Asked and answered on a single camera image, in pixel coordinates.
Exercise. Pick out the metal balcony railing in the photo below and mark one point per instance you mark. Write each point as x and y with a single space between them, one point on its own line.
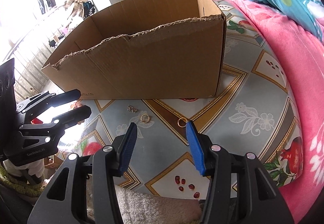
29 79

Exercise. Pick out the wheelchair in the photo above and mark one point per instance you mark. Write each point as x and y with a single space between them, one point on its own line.
89 9

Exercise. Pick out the brown cardboard box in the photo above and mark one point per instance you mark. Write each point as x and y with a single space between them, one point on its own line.
143 49

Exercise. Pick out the white fluffy towel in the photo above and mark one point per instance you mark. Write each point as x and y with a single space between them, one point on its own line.
144 208

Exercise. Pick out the gold hoop earring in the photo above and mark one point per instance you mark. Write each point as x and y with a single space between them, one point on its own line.
182 121

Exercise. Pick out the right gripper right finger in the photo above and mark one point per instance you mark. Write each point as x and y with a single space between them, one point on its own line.
240 190

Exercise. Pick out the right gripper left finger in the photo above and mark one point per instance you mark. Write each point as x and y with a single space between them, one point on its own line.
64 198

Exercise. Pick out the white glove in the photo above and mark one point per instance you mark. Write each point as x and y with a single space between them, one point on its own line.
31 173

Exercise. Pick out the green fluffy towel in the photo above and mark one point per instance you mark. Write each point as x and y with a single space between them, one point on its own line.
21 187

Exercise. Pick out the pink blanket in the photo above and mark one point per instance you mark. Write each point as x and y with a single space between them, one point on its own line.
301 55

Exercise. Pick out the fruit pattern table cloth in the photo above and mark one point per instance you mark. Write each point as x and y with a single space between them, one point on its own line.
253 111

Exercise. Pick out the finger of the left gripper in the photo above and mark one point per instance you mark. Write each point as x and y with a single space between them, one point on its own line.
58 125
32 107

